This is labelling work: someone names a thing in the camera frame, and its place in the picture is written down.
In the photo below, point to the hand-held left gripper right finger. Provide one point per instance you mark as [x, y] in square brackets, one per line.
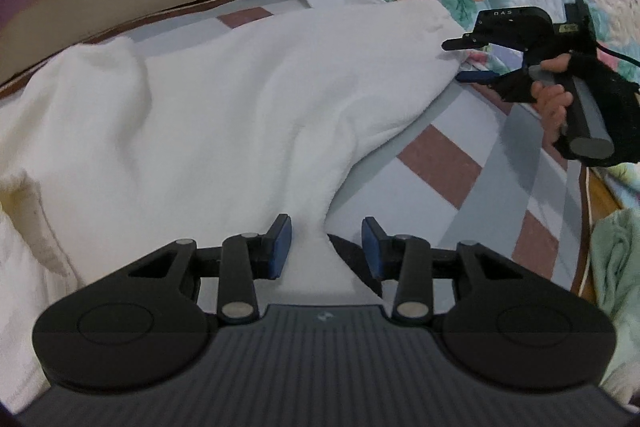
[370, 247]

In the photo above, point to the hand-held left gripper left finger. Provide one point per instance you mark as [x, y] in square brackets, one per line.
[283, 247]

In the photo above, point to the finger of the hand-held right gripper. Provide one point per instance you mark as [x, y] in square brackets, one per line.
[465, 42]
[477, 78]

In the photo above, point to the white fleece garment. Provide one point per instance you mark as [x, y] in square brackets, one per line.
[200, 117]

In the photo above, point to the person's right hand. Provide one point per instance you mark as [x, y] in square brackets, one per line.
[550, 102]

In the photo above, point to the green towel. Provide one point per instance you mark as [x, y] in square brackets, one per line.
[617, 267]

